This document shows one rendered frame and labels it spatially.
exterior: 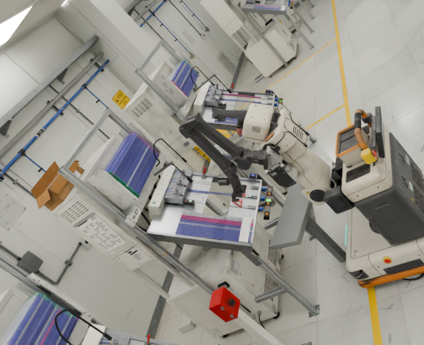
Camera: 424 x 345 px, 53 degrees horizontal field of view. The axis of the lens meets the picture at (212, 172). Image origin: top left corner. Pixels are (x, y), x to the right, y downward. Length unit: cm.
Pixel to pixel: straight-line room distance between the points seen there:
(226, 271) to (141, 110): 182
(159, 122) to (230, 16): 355
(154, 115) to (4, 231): 167
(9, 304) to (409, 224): 213
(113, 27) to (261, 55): 265
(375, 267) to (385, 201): 51
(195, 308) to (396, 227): 163
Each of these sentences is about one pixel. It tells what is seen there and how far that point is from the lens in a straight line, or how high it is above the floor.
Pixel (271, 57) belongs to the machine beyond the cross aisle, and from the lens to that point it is 745.
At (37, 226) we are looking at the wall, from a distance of 427.
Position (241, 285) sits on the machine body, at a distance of 310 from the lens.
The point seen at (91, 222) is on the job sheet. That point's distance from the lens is 300.
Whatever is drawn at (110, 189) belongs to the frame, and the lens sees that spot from 288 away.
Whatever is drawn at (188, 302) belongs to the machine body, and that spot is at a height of 52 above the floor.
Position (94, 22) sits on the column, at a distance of 609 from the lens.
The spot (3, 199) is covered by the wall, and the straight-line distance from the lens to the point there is 424.
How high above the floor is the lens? 213
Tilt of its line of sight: 20 degrees down
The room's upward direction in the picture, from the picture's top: 46 degrees counter-clockwise
